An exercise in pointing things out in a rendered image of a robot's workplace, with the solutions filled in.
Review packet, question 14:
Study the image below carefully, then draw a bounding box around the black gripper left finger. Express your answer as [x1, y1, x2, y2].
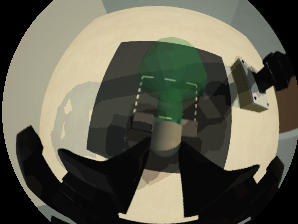
[57, 137, 152, 214]

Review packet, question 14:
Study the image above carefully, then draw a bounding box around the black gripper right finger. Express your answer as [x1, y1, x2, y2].
[178, 141, 261, 217]

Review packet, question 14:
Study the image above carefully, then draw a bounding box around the green glass bottle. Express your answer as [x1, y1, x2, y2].
[137, 36, 208, 157]

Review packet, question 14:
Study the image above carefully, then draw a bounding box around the dark grey flat mat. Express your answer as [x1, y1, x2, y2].
[86, 40, 231, 173]

